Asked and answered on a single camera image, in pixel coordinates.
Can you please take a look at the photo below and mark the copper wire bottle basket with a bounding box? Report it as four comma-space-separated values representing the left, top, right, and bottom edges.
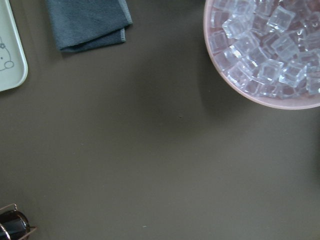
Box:
0, 203, 37, 240

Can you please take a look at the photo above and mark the grey folded cloth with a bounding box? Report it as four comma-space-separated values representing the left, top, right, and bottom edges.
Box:
46, 0, 133, 53

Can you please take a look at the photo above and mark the cream rabbit tray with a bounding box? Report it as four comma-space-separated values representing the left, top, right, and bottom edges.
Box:
0, 0, 28, 91

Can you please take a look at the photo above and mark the pink bowl of ice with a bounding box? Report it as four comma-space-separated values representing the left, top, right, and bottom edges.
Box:
203, 0, 320, 110

